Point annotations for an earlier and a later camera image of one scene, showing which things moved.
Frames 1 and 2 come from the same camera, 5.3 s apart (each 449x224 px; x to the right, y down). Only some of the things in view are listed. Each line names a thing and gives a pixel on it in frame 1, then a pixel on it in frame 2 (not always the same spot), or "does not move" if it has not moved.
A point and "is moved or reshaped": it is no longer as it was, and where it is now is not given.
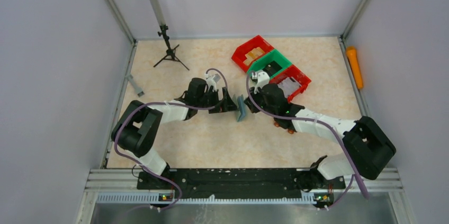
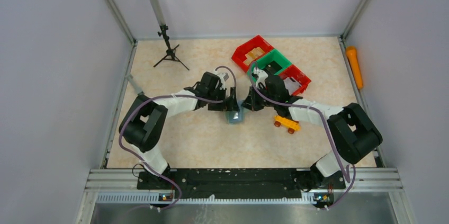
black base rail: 287,182 does not move
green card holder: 242,107 is moved or reshaped
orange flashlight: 353,57 does not move
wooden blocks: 253,54 does not move
